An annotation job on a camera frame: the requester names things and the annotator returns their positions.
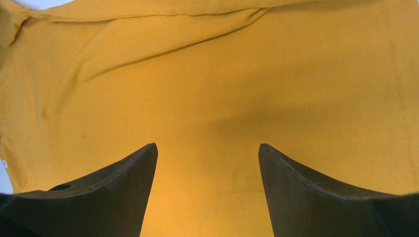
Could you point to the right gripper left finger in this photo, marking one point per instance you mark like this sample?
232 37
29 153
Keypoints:
110 202

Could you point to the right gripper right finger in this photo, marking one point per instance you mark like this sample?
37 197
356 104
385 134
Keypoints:
303 202

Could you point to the yellow t-shirt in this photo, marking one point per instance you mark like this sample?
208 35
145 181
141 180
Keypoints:
333 84

